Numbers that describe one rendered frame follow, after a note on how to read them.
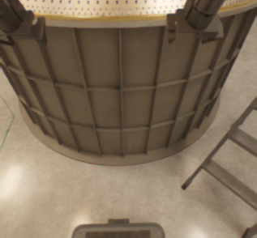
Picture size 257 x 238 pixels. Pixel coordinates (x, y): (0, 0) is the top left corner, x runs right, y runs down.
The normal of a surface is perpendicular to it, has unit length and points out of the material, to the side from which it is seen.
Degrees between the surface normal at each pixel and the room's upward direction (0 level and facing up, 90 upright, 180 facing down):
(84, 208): 0
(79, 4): 43
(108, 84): 90
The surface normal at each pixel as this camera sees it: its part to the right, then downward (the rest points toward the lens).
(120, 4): 0.04, 0.03
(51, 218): 0.00, -0.66
